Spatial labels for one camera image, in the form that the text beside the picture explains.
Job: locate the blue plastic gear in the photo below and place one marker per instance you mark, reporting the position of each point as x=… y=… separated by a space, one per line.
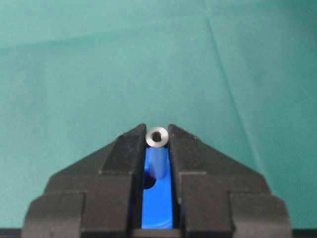
x=157 y=211

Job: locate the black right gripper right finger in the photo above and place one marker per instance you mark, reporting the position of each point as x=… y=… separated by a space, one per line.
x=219 y=197

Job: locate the green cloth mat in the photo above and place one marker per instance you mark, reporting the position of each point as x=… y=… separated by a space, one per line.
x=239 y=74

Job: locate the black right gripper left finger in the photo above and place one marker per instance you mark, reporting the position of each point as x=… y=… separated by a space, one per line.
x=99 y=196

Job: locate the small silver metal shaft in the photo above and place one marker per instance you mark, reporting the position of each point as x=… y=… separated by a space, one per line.
x=156 y=152

